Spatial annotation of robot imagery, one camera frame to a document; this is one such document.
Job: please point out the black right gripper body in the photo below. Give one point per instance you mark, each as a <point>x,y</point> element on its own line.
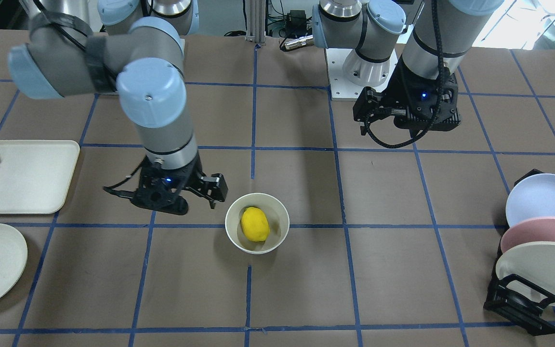
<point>191,179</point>

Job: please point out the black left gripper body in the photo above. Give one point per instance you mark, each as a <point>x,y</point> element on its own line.
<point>402,89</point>

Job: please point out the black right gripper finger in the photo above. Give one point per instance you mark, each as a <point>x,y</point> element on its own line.
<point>213,188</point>

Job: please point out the yellow lemon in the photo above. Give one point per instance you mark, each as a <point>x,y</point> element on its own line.
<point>254,224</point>

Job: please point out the cream ceramic bowl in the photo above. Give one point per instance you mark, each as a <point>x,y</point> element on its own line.
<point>276,213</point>

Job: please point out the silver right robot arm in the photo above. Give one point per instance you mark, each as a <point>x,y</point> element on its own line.
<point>141,60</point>

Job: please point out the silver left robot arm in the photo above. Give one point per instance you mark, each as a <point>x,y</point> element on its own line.
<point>442,34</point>

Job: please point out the cream rectangular tray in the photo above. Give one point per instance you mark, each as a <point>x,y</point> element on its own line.
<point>35,175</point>

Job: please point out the lavender plate in rack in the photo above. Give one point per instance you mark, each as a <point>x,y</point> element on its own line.
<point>532,197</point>

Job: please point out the pink plate in rack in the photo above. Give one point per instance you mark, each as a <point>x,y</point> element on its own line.
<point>530,230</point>

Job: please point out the black dish rack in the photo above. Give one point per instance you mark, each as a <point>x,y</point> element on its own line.
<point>516,307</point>

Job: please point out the cream plate in rack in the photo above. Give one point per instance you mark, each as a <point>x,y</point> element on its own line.
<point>533,261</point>

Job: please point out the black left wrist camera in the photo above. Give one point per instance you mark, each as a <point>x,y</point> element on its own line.
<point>371,106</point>

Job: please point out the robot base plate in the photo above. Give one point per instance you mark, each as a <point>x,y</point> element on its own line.
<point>349,74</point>

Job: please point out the aluminium frame post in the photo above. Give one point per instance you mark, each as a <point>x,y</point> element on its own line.
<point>255,12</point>

